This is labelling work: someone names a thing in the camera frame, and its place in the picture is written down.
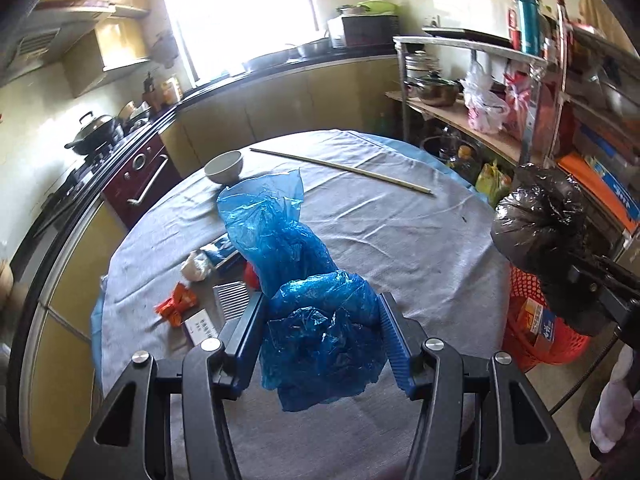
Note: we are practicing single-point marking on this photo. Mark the small red object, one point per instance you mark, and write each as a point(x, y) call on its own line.
point(251, 277)

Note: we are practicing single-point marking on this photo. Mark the long wooden chopstick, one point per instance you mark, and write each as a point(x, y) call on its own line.
point(340, 166)

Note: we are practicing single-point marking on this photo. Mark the orange and blue carton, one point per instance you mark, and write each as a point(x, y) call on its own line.
point(600, 180)

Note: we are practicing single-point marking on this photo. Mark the orange wrapper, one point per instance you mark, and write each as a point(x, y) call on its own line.
point(175, 305)

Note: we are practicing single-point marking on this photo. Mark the green plastic bag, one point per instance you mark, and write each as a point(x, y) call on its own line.
point(380, 6)

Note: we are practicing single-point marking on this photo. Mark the black tray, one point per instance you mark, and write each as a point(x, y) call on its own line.
point(465, 35)

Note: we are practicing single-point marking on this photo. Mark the kitchen window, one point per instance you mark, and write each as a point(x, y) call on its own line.
point(235, 5)

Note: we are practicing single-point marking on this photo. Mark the yellow wall cabinet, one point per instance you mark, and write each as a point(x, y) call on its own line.
point(115, 45)

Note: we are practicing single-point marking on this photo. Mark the microwave oven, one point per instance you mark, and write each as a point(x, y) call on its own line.
point(370, 30)

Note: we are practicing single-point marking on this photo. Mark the blue table cover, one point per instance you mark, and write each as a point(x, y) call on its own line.
point(415, 150)

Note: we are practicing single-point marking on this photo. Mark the teal tall bottle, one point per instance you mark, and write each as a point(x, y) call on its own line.
point(528, 20)

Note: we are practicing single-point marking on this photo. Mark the white plastic bag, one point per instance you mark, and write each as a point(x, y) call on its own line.
point(482, 110)

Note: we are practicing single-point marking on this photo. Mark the orange and blue packet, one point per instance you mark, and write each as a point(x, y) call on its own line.
point(537, 325)

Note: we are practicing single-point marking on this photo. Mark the steel pot with glass lid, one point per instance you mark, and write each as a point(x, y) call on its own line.
point(435, 91)

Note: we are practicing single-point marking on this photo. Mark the metal basin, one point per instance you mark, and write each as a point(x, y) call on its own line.
point(310, 47)

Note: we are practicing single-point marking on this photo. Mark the black plastic bag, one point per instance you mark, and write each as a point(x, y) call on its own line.
point(540, 220)

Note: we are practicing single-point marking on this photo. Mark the pink plastic bag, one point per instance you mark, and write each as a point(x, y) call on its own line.
point(520, 105)

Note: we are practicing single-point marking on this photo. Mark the orange mesh basket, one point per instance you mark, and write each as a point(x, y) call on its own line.
point(522, 285)

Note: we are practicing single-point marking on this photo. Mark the white barcode box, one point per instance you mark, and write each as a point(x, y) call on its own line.
point(200, 327)

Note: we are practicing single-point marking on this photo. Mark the yellow green bag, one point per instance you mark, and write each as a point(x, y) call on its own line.
point(492, 180)

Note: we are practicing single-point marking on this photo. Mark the black gas stove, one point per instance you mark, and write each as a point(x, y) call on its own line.
point(75, 180)

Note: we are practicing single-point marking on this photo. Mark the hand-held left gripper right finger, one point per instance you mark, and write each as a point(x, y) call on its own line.
point(395, 345)

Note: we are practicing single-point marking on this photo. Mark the metal storage rack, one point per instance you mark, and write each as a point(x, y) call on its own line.
point(480, 45)

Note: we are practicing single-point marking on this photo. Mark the blue cardboard box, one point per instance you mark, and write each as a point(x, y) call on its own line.
point(222, 255)

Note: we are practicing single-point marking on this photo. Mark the red oven door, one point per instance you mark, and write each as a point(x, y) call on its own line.
point(145, 170)

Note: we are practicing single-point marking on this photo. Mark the black wok with lid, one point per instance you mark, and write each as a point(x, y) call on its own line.
point(95, 132)

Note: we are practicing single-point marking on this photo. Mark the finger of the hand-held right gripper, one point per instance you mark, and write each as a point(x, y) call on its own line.
point(600, 295)
point(612, 272)

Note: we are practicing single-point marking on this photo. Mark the yellow base cabinets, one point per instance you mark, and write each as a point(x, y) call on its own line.
point(300, 100)

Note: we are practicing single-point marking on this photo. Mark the person's right forearm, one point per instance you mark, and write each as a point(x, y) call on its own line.
point(615, 400)

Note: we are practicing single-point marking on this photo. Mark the blue plastic bag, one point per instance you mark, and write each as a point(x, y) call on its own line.
point(320, 320)

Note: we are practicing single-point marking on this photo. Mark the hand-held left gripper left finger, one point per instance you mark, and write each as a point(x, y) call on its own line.
point(250, 332)

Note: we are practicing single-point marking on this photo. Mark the stack of steel bowls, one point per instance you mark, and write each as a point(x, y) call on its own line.
point(422, 64)

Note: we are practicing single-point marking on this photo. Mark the dark frying pan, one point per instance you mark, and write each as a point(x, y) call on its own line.
point(267, 61)

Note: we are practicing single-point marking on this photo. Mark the dark sauce bottle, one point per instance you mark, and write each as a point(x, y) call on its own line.
point(149, 92)

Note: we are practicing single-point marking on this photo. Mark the white ceramic bowl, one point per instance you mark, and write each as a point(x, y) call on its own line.
point(225, 166)

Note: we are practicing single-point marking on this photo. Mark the white crumpled tissue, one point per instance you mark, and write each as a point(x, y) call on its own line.
point(196, 266)

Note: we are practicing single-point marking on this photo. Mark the orange seasoning jar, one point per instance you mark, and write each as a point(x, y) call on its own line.
point(172, 91)

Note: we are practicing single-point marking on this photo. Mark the range hood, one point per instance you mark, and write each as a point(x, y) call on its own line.
point(45, 40)

